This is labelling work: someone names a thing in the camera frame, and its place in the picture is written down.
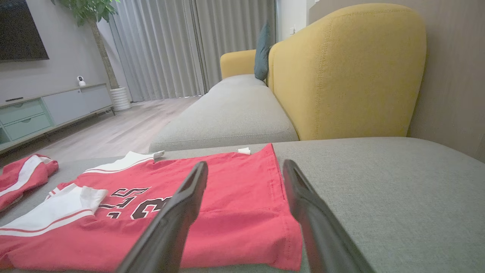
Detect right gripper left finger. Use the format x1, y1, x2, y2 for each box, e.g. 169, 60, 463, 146
116, 161, 209, 273

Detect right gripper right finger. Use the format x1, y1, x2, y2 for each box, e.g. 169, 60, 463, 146
282, 159, 375, 273

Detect red jersey shirt white sleeves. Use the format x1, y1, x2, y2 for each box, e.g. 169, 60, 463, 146
0, 143, 304, 272

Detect red shorts white stripe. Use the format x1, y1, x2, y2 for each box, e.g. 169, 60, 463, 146
0, 154, 59, 213

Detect grey sofa seat cushion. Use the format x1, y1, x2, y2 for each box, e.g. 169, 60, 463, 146
149, 83, 300, 153
208, 74, 266, 90

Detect white ribbed plant pot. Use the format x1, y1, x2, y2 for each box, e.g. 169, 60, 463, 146
110, 87, 131, 112

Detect grey tv cabinet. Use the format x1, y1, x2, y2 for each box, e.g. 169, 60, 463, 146
0, 83, 115, 154

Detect grey pleated curtains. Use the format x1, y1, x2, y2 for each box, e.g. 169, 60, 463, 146
108, 0, 277, 102

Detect teal throw pillow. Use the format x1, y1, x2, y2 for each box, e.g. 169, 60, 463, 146
254, 23, 272, 81

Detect indoor tree plant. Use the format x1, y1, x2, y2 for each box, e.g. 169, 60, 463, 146
57, 0, 121, 90

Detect black wall television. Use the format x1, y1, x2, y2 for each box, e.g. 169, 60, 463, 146
0, 0, 50, 63

